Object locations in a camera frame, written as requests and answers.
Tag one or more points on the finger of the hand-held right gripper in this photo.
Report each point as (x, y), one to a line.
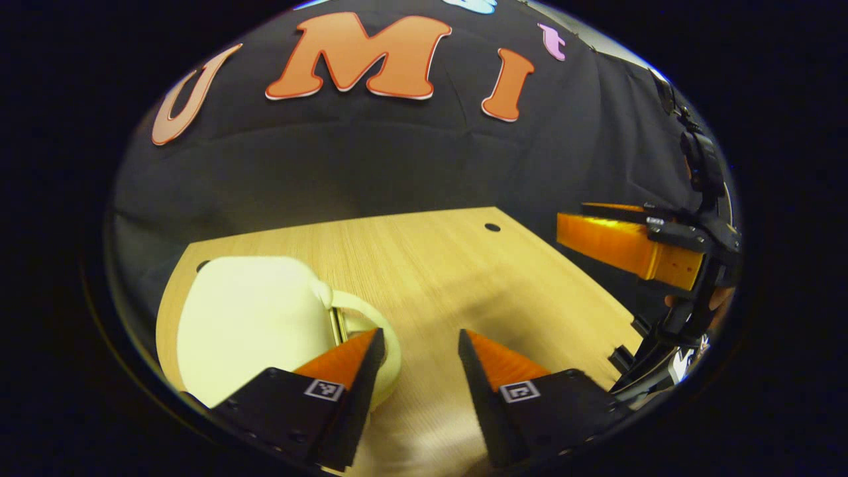
(629, 211)
(616, 248)

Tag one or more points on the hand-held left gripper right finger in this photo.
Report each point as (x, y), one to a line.
(480, 404)

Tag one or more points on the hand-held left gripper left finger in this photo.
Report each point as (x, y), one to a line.
(361, 397)

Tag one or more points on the black backdrop cloth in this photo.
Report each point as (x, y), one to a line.
(397, 159)

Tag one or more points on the cream yellow suitcase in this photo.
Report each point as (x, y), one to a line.
(252, 324)

